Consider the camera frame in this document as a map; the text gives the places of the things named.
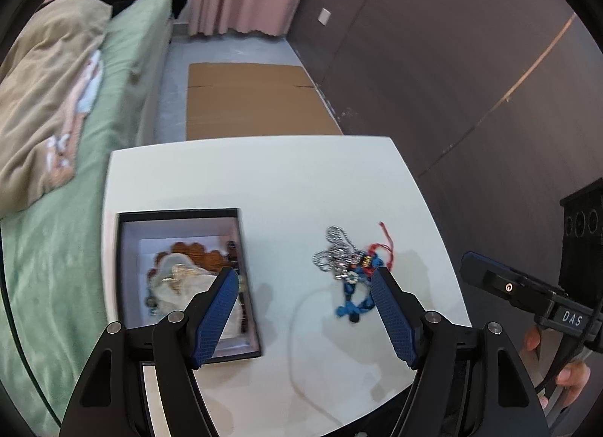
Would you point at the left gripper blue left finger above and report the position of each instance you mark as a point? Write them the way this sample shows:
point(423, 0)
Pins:
point(110, 396)

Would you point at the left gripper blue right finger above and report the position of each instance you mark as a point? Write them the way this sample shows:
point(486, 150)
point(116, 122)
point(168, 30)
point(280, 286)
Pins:
point(468, 382)

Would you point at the gold butterfly brooch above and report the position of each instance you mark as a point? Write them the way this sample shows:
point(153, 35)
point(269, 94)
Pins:
point(178, 275)

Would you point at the black jewelry box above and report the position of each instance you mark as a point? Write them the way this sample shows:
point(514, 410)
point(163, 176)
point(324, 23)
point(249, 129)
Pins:
point(163, 258)

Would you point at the person's right hand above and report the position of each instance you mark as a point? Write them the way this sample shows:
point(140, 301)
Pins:
point(573, 377)

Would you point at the green bed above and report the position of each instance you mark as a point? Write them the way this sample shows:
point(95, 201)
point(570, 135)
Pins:
point(52, 299)

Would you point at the flattened brown cardboard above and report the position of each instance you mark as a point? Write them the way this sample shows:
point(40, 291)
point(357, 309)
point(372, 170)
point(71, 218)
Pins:
point(226, 100)

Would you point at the beige blanket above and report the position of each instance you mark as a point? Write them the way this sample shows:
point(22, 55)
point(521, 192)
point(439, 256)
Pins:
point(49, 81)

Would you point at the white wall switch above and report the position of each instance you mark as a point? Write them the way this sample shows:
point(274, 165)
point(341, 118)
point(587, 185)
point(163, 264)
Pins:
point(324, 16)

